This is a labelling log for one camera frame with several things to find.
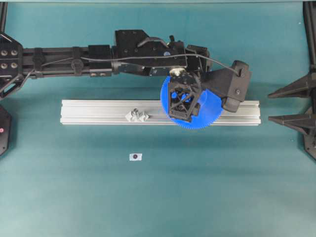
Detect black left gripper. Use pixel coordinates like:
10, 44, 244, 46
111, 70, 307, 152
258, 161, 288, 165
168, 44, 211, 122

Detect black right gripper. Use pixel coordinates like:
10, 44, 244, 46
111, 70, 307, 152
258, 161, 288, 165
268, 74, 316, 158

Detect large blue plastic gear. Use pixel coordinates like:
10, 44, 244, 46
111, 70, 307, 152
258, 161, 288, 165
160, 76, 223, 129

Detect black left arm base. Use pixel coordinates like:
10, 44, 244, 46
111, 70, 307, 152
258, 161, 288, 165
0, 106, 12, 156

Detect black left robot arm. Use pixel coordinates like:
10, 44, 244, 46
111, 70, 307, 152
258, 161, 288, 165
0, 30, 210, 121

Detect white marker sticker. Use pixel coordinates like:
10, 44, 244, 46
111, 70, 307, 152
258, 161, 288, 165
129, 153, 142, 161

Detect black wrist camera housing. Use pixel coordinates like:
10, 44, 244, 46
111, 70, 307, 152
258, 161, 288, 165
202, 60, 251, 113

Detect left metal shaft with bracket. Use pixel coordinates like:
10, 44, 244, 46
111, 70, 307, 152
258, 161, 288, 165
125, 108, 149, 122

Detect black camera cable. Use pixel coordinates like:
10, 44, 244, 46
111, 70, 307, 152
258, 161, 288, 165
24, 53, 242, 79

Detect black right frame post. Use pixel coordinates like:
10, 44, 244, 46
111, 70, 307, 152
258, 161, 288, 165
303, 1, 316, 73

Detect black frame post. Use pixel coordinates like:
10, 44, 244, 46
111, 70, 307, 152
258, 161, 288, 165
0, 1, 8, 32
303, 1, 316, 73

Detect aluminium extrusion rail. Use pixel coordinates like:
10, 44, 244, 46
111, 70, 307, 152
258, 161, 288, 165
60, 100, 261, 126

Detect black left frame post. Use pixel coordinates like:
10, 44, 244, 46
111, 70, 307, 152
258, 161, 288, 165
0, 1, 8, 32

